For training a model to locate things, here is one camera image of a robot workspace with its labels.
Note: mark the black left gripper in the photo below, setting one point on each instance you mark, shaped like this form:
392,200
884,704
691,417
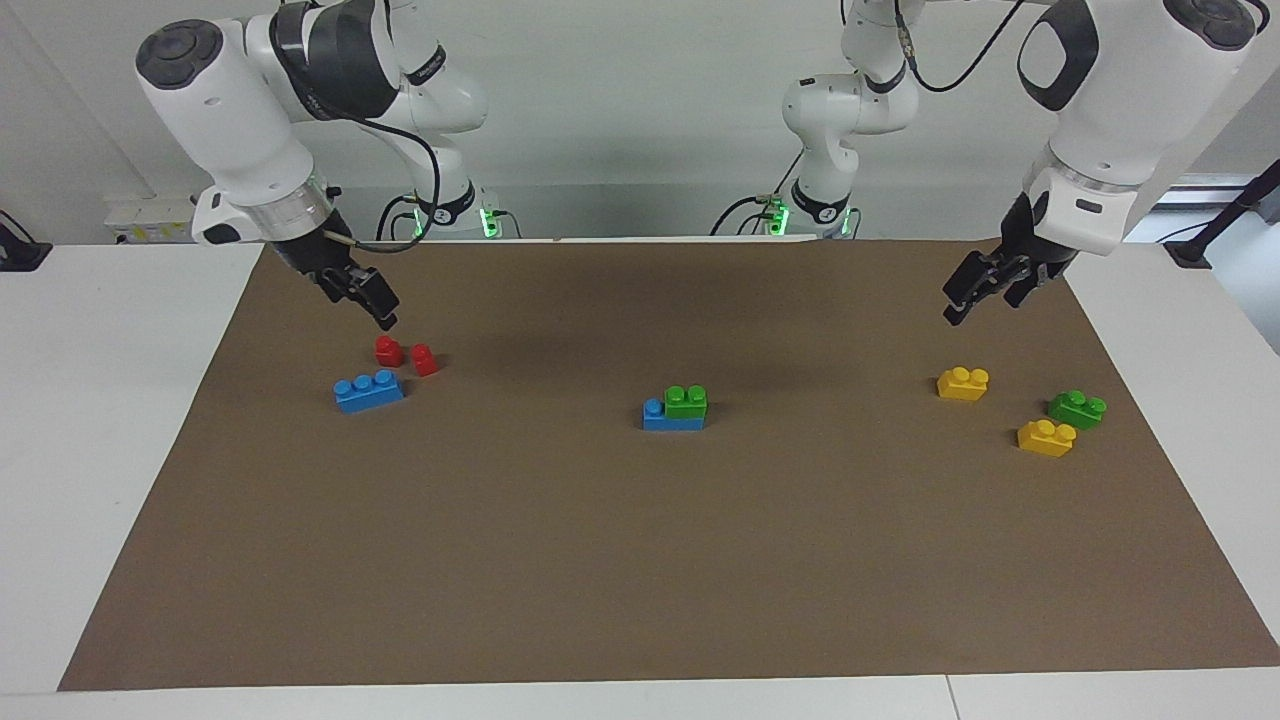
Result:
1025,240

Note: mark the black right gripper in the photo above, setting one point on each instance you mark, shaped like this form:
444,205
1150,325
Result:
315,250

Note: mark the blue three-stud toy block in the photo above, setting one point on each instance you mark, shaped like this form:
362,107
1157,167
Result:
368,393
655,418

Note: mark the green two-stud toy block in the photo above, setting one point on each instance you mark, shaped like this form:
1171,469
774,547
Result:
1076,410
688,403

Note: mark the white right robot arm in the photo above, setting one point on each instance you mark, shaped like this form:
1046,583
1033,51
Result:
220,110

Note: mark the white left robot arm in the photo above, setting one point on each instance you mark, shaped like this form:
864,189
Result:
1110,120

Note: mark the small red toy block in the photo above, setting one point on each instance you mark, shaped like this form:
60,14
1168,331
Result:
388,352
425,361

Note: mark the yellow two-stud toy block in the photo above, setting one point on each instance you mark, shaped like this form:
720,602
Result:
1045,440
962,385

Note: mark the black angled stand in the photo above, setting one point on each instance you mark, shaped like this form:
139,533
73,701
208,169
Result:
1215,222

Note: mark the white power strip box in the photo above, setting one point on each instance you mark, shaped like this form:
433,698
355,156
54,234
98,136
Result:
150,220

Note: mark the black table clamp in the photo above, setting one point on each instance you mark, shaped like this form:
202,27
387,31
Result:
20,252

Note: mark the brown table mat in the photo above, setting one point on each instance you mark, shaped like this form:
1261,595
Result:
640,560

